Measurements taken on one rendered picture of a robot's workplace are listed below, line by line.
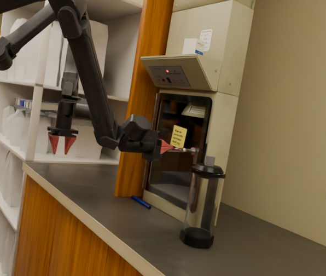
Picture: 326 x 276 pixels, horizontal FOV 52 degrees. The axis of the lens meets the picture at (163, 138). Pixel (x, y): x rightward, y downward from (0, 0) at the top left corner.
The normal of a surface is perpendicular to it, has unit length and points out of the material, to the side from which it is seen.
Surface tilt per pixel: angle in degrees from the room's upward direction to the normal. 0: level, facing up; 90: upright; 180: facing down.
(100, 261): 90
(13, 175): 84
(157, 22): 90
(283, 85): 90
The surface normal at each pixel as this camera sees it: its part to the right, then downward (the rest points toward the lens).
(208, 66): 0.60, 0.16
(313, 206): -0.79, -0.07
